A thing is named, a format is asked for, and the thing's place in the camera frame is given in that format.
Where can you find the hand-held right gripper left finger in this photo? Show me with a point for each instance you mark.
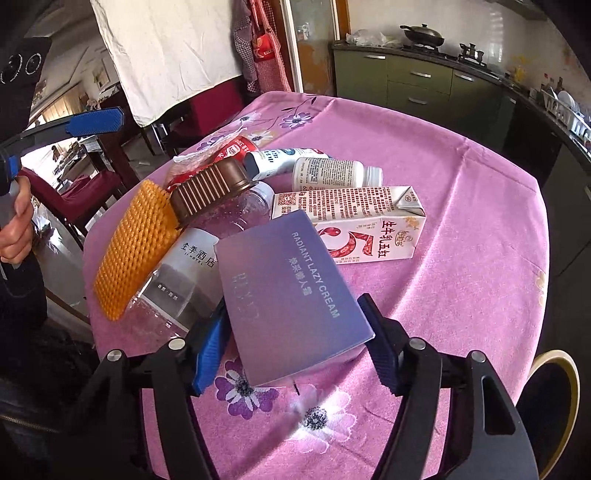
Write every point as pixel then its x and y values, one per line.
pixel 210 350

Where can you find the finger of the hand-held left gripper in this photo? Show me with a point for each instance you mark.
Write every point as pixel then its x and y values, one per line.
pixel 94 122

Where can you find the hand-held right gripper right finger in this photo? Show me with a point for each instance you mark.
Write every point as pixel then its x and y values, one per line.
pixel 378 350

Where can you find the clear plastic water bottle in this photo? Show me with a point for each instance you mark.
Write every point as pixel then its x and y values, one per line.
pixel 184 267

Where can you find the purple cream box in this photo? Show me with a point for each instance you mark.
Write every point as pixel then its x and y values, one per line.
pixel 286 295

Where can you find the white red milk carton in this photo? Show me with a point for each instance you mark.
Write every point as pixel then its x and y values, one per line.
pixel 369 230

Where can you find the orange foam net sleeve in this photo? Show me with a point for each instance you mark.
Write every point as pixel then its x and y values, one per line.
pixel 129 249

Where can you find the brown ribbed lid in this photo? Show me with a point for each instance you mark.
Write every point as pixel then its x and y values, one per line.
pixel 207 191

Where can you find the red soda can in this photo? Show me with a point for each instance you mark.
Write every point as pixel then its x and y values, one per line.
pixel 240 147

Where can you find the yellow rimmed trash bin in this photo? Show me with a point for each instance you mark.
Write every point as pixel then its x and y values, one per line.
pixel 554 359

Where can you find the person's left hand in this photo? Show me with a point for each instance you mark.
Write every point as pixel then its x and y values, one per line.
pixel 16 230

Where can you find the dark red chair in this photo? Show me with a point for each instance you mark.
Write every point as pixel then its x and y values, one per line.
pixel 83 194
pixel 212 106

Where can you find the white hanging cloth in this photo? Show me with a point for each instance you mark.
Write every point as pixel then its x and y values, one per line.
pixel 175 55

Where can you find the crumpled clear plastic wrapper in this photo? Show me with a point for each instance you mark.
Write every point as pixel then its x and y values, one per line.
pixel 194 164

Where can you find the pink floral tablecloth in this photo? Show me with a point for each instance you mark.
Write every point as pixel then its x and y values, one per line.
pixel 461 230

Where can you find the dark checked apron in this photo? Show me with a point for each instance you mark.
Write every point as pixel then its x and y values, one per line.
pixel 241 41

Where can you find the white pill bottle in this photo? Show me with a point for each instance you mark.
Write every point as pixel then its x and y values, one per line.
pixel 328 173

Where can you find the red checked apron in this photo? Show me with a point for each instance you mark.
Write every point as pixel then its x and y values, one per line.
pixel 272 69

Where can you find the white blue tube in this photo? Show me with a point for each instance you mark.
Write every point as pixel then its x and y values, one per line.
pixel 277 164

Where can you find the person's dark jacket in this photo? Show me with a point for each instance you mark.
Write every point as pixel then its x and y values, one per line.
pixel 27 392

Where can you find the frosted glass sliding door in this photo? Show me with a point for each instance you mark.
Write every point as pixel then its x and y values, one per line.
pixel 318 41

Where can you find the green kitchen cabinet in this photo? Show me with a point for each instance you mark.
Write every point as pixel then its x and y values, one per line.
pixel 415 87

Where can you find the clear plastic bag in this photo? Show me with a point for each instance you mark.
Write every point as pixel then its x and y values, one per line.
pixel 369 38

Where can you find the black kitchen countertop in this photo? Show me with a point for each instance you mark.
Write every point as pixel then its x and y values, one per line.
pixel 508 81

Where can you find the white dish rack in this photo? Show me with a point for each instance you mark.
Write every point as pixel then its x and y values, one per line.
pixel 565 110

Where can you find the gas stove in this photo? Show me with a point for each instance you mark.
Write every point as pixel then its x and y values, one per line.
pixel 443 53

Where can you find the small black pot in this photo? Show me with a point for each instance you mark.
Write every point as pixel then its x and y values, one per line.
pixel 468 51

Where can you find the black wok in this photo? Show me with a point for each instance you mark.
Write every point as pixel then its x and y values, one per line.
pixel 422 34

